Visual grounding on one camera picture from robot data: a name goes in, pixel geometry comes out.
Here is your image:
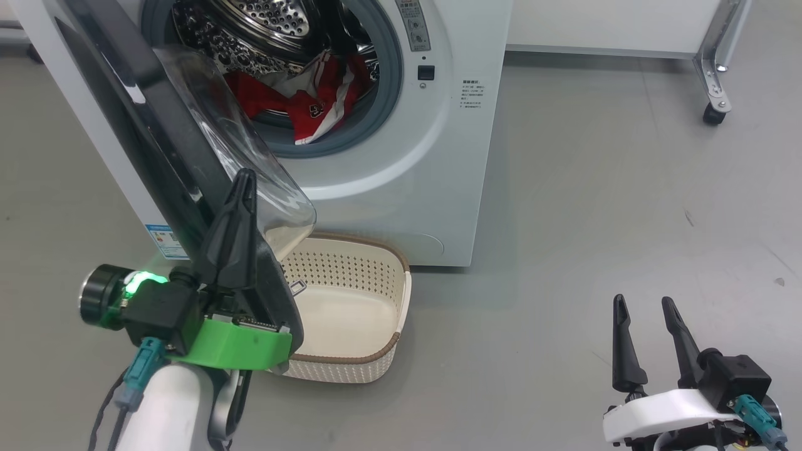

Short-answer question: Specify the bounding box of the blue energy label sticker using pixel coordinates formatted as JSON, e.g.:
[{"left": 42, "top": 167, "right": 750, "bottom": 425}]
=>
[{"left": 145, "top": 224, "right": 189, "bottom": 261}]

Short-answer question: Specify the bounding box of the red and white garment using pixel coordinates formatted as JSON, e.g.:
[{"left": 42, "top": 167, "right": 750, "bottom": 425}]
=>
[{"left": 222, "top": 50, "right": 373, "bottom": 146}]

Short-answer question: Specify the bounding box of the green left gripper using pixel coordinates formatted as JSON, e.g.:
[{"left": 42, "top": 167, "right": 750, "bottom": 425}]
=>
[{"left": 182, "top": 168, "right": 293, "bottom": 370}]

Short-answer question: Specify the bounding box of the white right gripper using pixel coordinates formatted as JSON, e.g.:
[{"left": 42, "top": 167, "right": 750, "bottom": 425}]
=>
[{"left": 603, "top": 294, "right": 740, "bottom": 448}]

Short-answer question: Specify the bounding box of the silver metal cart leg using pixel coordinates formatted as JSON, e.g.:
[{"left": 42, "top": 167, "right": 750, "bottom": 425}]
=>
[{"left": 692, "top": 0, "right": 753, "bottom": 113}]

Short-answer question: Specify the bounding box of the white front-load washing machine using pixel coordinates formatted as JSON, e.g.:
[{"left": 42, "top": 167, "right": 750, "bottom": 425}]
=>
[{"left": 6, "top": 0, "right": 514, "bottom": 268}]

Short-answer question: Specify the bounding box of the left camera cable teal plug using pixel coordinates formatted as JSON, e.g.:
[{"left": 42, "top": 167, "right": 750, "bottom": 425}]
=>
[{"left": 88, "top": 337, "right": 169, "bottom": 451}]

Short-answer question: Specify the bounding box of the white cart panel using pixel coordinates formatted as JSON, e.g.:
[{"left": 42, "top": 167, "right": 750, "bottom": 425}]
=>
[{"left": 504, "top": 0, "right": 721, "bottom": 60}]

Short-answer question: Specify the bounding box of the cream laundry basket brown rim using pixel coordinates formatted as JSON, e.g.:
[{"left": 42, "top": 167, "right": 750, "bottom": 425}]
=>
[{"left": 266, "top": 232, "right": 413, "bottom": 384}]

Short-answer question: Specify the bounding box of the perforated steel washer drum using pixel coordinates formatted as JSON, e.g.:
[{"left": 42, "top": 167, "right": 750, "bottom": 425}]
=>
[{"left": 172, "top": 0, "right": 383, "bottom": 82}]

